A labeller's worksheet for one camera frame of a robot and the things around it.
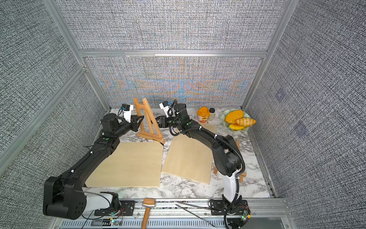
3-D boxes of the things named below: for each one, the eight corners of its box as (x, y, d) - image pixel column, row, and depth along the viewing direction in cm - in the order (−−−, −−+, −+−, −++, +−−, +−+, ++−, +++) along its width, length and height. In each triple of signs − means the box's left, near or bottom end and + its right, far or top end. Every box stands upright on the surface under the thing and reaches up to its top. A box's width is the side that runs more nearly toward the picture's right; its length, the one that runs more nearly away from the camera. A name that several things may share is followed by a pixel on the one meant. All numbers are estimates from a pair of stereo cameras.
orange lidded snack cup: (197, 122, 110) (198, 115, 103) (196, 114, 115) (197, 106, 109) (208, 122, 110) (210, 115, 103) (207, 114, 115) (208, 106, 109)
